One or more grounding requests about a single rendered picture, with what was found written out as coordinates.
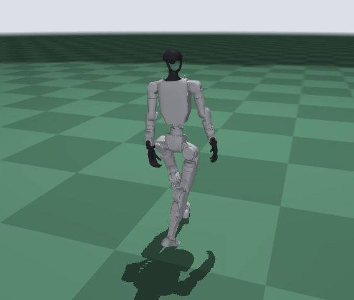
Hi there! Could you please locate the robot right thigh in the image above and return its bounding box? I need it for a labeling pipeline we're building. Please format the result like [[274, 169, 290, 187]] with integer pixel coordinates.
[[172, 141, 199, 202]]

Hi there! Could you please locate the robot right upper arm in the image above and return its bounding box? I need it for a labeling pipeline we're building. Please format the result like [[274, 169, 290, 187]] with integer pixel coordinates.
[[187, 80, 207, 118]]

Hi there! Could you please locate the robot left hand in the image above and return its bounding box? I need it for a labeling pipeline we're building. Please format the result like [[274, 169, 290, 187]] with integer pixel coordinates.
[[146, 141, 162, 168]]

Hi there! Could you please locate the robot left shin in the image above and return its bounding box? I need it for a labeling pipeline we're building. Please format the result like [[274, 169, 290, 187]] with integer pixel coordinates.
[[169, 173, 187, 209]]

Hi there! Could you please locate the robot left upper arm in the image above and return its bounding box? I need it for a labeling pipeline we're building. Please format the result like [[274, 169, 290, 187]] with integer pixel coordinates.
[[147, 81, 158, 121]]

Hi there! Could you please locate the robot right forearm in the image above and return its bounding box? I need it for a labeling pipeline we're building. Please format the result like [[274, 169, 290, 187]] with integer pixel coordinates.
[[202, 108, 217, 142]]

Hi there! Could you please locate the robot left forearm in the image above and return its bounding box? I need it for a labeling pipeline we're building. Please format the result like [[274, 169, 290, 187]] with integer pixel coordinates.
[[145, 111, 155, 147]]

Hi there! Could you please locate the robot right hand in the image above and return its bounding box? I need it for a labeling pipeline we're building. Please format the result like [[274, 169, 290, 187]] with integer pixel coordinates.
[[209, 137, 218, 163]]

